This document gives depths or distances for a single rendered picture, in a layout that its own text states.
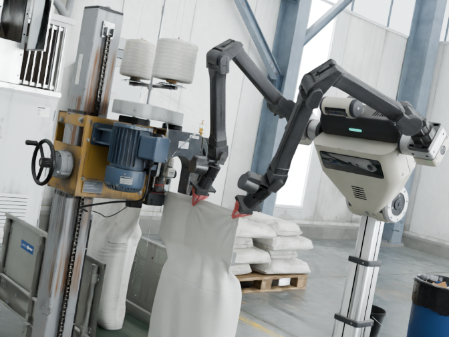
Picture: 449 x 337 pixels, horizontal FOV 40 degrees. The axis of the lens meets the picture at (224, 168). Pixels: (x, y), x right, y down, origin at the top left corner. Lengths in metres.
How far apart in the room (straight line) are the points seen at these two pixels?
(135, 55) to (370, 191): 1.10
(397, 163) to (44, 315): 1.49
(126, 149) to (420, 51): 9.29
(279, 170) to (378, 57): 8.57
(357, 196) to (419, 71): 8.68
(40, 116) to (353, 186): 3.34
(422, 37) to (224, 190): 4.79
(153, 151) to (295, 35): 6.38
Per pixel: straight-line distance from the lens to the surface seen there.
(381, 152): 2.35
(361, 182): 2.49
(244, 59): 2.37
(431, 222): 10.96
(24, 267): 3.33
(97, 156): 2.43
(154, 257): 3.25
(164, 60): 2.37
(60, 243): 2.49
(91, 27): 2.48
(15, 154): 5.26
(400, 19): 11.13
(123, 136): 2.28
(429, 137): 2.24
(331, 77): 1.95
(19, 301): 3.35
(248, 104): 8.42
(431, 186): 10.99
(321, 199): 9.88
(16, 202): 5.33
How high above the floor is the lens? 1.35
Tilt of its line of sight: 3 degrees down
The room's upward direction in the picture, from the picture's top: 10 degrees clockwise
